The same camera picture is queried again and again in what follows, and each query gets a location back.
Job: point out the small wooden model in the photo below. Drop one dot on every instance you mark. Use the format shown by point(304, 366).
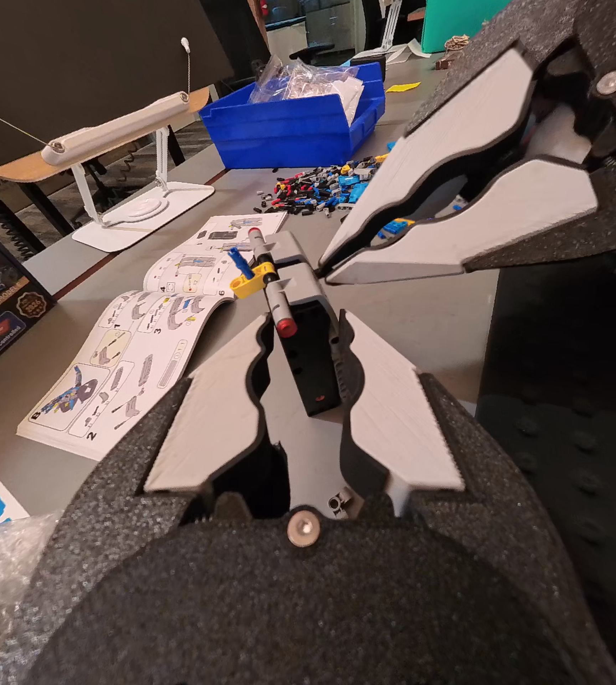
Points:
point(452, 51)

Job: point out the instruction booklet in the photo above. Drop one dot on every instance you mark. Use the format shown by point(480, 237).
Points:
point(126, 364)

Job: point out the white stand with wooden board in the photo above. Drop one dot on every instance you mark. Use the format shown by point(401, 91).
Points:
point(391, 27)
point(126, 120)

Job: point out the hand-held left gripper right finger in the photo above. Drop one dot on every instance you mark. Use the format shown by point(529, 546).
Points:
point(399, 428)

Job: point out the blue plastic bin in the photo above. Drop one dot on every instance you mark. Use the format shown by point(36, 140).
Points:
point(286, 134)

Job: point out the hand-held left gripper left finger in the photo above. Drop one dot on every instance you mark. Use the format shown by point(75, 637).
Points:
point(206, 428)

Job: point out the clear plastic bags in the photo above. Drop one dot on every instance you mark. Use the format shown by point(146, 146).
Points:
point(308, 80)

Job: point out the toy building kit box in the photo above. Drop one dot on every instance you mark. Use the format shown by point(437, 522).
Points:
point(3, 321)

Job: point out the green plastic bin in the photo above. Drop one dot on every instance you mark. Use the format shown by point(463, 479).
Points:
point(447, 21)

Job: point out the dark panel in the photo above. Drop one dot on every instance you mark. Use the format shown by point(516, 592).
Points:
point(72, 53)

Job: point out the small black box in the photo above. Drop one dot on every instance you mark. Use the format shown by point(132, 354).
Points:
point(364, 61)

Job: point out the grey black toy brick assembly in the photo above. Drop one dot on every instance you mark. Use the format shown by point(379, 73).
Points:
point(313, 374)

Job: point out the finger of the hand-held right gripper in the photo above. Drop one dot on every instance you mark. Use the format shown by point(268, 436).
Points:
point(500, 225)
point(447, 134)

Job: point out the small grey toy connector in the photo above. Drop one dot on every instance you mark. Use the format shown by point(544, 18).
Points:
point(340, 501)

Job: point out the yellow toy piece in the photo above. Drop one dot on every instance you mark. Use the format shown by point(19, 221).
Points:
point(403, 87)

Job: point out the pile of small toy pieces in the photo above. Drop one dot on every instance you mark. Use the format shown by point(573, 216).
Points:
point(313, 187)

